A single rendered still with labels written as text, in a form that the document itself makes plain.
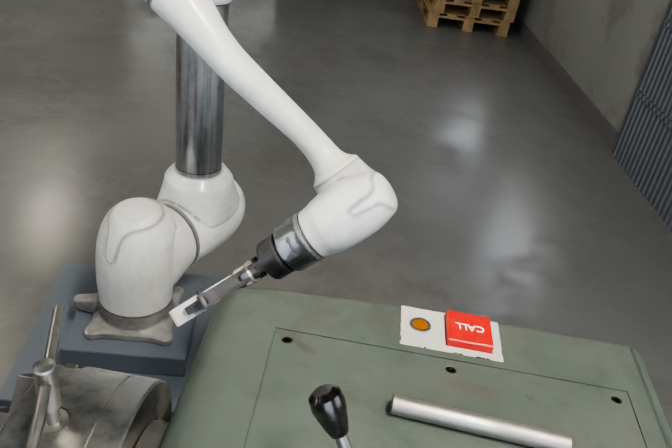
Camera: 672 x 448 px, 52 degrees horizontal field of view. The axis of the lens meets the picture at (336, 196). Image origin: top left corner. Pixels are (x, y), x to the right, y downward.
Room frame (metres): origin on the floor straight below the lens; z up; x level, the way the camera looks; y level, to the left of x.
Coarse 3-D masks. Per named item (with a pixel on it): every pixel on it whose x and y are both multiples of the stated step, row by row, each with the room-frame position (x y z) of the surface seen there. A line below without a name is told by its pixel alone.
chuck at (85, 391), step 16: (64, 368) 0.57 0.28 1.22; (80, 368) 0.61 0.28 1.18; (96, 368) 0.60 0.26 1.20; (32, 384) 0.53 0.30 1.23; (64, 384) 0.54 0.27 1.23; (80, 384) 0.54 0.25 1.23; (96, 384) 0.55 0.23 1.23; (112, 384) 0.55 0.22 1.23; (32, 400) 0.50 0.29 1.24; (64, 400) 0.51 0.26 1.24; (80, 400) 0.51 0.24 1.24; (96, 400) 0.52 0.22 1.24; (16, 416) 0.48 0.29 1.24; (32, 416) 0.48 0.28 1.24; (80, 416) 0.49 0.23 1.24; (96, 416) 0.49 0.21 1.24; (0, 432) 0.46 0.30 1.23; (16, 432) 0.46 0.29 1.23; (64, 432) 0.47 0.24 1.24; (80, 432) 0.47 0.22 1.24
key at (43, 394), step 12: (60, 312) 0.56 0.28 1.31; (60, 324) 0.55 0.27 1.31; (48, 336) 0.53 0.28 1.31; (48, 348) 0.51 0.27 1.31; (48, 384) 0.47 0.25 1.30; (48, 396) 0.46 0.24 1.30; (36, 408) 0.44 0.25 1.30; (36, 420) 0.42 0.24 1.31; (36, 432) 0.41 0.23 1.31; (36, 444) 0.40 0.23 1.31
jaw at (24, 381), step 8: (72, 368) 0.61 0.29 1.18; (24, 376) 0.57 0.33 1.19; (32, 376) 0.57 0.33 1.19; (16, 384) 0.56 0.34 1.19; (24, 384) 0.56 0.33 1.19; (16, 392) 0.56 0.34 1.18; (24, 392) 0.56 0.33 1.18; (16, 400) 0.55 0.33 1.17; (0, 408) 0.55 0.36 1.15; (8, 408) 0.56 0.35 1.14; (0, 416) 0.54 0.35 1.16; (8, 416) 0.54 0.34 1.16; (0, 424) 0.53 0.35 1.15
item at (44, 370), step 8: (40, 360) 0.48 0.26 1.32; (48, 360) 0.48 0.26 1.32; (32, 368) 0.47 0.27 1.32; (40, 368) 0.47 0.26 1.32; (48, 368) 0.47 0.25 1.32; (56, 368) 0.48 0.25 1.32; (40, 376) 0.47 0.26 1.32; (48, 376) 0.47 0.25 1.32; (56, 376) 0.48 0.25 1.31; (40, 384) 0.47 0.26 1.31; (56, 384) 0.48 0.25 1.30; (56, 392) 0.48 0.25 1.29; (56, 400) 0.47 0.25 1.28; (48, 408) 0.47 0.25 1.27; (56, 408) 0.47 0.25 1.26; (48, 416) 0.47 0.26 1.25; (56, 416) 0.48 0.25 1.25; (48, 424) 0.48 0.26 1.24; (56, 424) 0.48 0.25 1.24
